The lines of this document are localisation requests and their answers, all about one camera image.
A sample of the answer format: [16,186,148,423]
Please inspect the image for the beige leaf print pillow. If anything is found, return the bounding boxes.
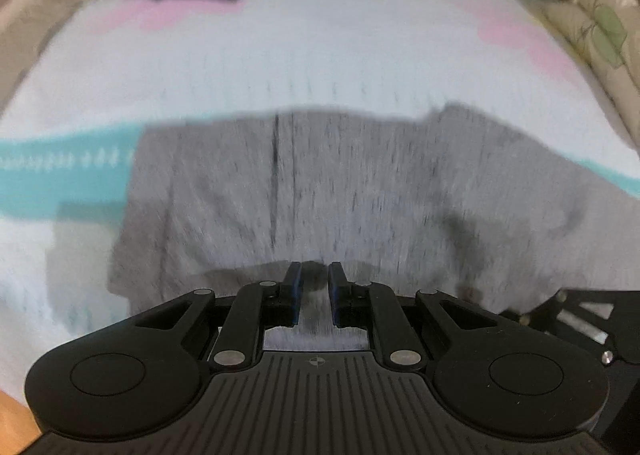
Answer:
[542,0,640,136]

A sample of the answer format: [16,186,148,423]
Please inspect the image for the grey pants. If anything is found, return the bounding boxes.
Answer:
[107,102,640,352]

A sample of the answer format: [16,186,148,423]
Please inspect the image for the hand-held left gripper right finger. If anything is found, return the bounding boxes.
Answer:
[327,261,506,369]

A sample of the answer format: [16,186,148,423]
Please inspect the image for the beige blanket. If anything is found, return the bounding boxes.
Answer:
[0,0,131,106]

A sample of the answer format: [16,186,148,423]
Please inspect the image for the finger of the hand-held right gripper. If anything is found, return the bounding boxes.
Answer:
[500,287,640,366]

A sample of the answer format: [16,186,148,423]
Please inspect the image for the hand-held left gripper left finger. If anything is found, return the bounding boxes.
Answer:
[132,261,304,369]

